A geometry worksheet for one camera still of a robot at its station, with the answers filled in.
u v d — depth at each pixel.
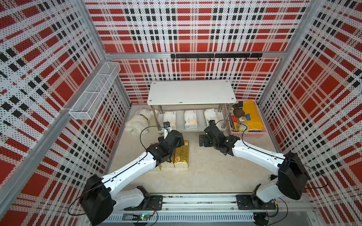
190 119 0.97
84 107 0.69
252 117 1.01
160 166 0.84
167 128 0.68
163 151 0.58
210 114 1.01
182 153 0.85
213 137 0.64
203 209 0.74
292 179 0.42
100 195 0.39
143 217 0.69
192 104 1.20
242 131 0.93
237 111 1.05
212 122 0.75
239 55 0.91
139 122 0.99
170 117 0.98
